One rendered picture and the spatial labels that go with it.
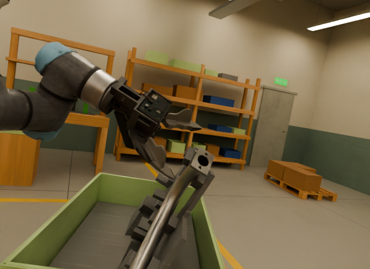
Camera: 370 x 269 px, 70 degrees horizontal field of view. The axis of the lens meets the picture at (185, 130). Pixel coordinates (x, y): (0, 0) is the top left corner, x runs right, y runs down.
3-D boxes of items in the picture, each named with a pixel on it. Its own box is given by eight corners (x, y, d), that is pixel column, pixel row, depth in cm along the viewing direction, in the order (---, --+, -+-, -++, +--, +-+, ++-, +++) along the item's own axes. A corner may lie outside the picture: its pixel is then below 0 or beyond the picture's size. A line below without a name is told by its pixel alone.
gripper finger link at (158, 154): (169, 173, 46) (148, 130, 49) (159, 186, 50) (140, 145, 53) (184, 168, 47) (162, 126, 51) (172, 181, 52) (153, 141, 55)
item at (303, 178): (262, 178, 582) (267, 159, 578) (293, 181, 607) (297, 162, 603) (301, 199, 468) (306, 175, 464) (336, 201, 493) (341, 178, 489)
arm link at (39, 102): (-8, 123, 50) (15, 74, 48) (40, 122, 61) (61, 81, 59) (18, 147, 49) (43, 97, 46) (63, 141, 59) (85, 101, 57)
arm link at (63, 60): (47, 74, 58) (64, 40, 56) (90, 101, 58) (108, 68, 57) (23, 74, 50) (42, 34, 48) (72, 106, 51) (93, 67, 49)
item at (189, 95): (244, 171, 625) (262, 77, 605) (115, 161, 508) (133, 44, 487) (232, 165, 674) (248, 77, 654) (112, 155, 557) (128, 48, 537)
